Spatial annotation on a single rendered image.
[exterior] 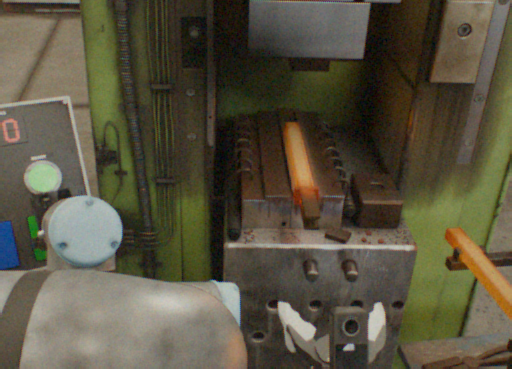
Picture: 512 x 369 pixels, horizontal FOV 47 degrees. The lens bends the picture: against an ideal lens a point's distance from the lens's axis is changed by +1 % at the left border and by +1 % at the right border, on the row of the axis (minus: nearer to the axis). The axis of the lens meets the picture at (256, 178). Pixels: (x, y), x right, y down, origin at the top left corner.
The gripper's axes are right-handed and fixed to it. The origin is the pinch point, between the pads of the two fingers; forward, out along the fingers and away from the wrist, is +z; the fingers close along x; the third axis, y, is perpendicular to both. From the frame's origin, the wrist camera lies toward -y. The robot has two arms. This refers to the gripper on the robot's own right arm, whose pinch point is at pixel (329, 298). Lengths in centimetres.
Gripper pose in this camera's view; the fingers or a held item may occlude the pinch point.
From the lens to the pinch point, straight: 90.8
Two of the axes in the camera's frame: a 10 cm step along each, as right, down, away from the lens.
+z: -0.4, -5.0, 8.7
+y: -0.4, 8.7, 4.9
